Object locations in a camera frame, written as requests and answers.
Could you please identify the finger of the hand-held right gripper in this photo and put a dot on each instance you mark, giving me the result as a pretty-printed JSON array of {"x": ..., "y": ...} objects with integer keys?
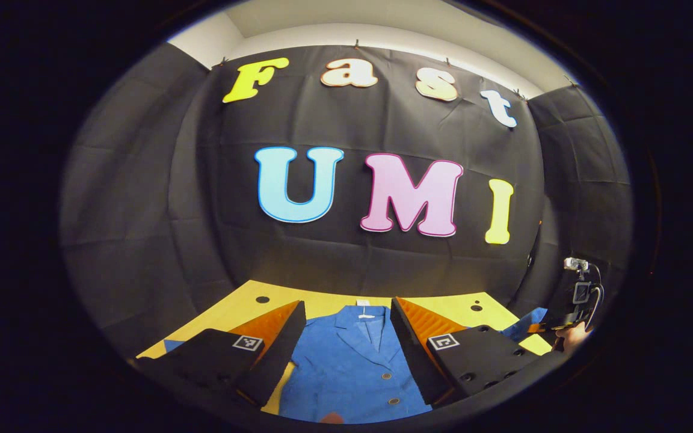
[{"x": 542, "y": 328}]

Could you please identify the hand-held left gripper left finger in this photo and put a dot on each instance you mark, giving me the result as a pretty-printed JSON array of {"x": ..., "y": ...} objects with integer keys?
[{"x": 274, "y": 361}]

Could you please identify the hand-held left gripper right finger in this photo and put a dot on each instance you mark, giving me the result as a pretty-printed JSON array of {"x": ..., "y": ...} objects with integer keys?
[{"x": 418, "y": 361}]

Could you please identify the blue jacket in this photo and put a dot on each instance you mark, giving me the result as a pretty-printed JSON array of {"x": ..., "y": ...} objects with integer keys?
[{"x": 346, "y": 373}]

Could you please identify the white paper hang tag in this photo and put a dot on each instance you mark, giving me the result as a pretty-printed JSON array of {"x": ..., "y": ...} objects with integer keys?
[{"x": 363, "y": 302}]

